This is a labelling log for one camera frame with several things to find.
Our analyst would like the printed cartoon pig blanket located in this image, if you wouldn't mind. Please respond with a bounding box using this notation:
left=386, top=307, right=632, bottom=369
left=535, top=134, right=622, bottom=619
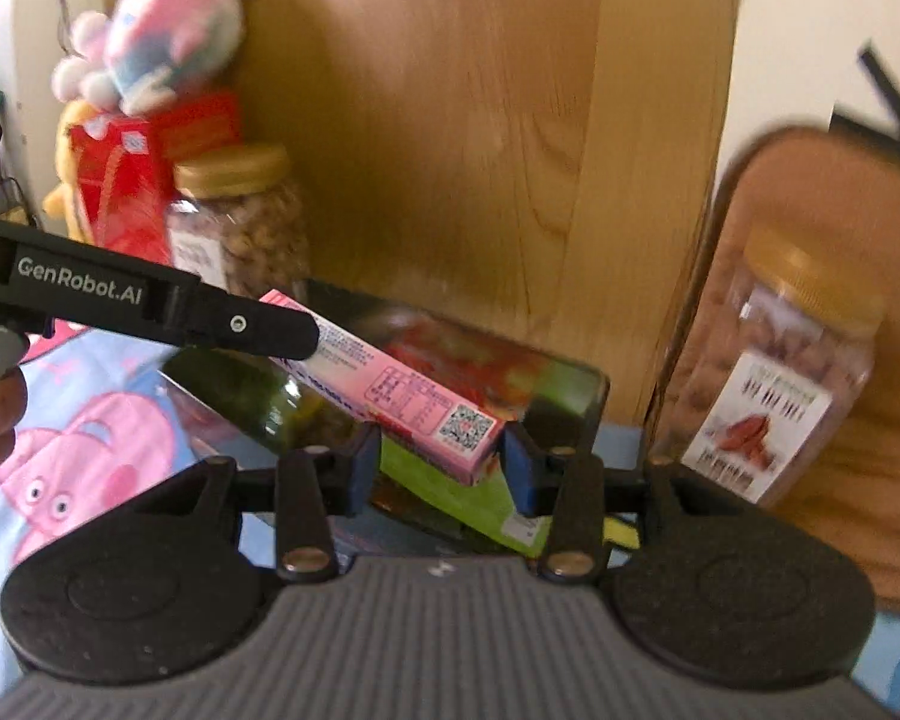
left=0, top=319, right=900, bottom=720

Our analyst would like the pink blue plush toy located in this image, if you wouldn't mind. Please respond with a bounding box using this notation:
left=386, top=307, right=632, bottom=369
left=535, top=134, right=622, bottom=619
left=51, top=0, right=248, bottom=117

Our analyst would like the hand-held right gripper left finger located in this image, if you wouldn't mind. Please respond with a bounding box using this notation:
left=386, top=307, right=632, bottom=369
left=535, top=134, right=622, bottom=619
left=129, top=424, right=382, bottom=584

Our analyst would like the cashew jar gold lid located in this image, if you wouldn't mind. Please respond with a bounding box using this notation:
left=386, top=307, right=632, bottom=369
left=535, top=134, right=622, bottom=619
left=166, top=142, right=312, bottom=301

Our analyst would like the yellow duck plush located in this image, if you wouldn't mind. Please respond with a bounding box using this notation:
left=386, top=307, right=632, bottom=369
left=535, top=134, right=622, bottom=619
left=41, top=101, right=95, bottom=241

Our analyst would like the black tape strip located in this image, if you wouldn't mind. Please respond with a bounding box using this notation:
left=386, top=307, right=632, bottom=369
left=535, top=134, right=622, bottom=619
left=831, top=109, right=900, bottom=170

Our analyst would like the pink snack box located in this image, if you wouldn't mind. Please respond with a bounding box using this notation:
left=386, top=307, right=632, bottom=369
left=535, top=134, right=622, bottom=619
left=259, top=289, right=507, bottom=487

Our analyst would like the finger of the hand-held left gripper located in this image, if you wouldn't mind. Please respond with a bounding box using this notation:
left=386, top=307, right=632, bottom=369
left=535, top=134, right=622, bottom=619
left=197, top=286, right=322, bottom=361

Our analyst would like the green snack packet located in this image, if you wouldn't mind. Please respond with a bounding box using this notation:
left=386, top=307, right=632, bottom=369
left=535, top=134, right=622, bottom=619
left=379, top=435, right=560, bottom=560

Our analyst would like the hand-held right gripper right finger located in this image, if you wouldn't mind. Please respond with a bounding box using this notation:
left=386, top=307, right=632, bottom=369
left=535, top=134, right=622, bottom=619
left=499, top=424, right=758, bottom=582

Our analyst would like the red gift box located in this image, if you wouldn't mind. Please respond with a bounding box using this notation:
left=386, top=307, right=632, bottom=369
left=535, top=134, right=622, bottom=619
left=67, top=90, right=242, bottom=267

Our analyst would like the brown seat cushion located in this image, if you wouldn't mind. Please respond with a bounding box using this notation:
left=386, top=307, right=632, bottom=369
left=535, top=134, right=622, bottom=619
left=645, top=126, right=900, bottom=608

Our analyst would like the pecan jar gold lid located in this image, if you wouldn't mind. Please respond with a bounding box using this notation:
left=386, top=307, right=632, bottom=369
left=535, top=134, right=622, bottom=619
left=664, top=229, right=884, bottom=507

